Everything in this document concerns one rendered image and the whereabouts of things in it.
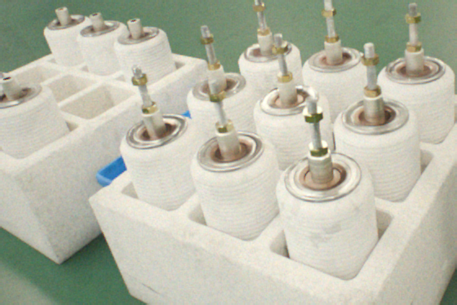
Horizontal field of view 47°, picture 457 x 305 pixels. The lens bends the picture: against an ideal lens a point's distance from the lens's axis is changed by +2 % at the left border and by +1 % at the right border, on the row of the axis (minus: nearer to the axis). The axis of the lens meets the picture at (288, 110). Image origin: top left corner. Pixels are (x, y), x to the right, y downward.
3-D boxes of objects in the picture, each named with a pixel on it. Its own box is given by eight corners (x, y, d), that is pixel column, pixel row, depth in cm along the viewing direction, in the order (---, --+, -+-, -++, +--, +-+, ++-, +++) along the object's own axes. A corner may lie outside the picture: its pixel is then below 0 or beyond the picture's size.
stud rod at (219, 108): (233, 141, 56) (218, 80, 52) (225, 144, 56) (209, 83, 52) (231, 137, 57) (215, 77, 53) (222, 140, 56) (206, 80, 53)
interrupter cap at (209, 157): (276, 157, 55) (274, 152, 55) (210, 184, 53) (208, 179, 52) (250, 127, 61) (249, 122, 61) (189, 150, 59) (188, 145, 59)
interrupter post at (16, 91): (19, 92, 81) (11, 73, 79) (28, 95, 80) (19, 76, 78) (4, 99, 79) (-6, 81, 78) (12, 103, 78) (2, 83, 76)
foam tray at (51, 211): (114, 102, 130) (89, 36, 121) (227, 137, 108) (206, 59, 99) (-49, 195, 105) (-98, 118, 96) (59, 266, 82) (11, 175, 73)
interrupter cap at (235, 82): (251, 74, 74) (250, 70, 73) (239, 101, 67) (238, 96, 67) (201, 78, 75) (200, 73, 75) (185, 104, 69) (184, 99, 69)
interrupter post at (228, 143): (245, 155, 56) (239, 130, 55) (224, 163, 56) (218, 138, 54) (237, 145, 58) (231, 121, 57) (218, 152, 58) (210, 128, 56)
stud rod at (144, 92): (148, 124, 62) (129, 68, 59) (153, 119, 63) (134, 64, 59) (155, 124, 62) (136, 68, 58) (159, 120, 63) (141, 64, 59)
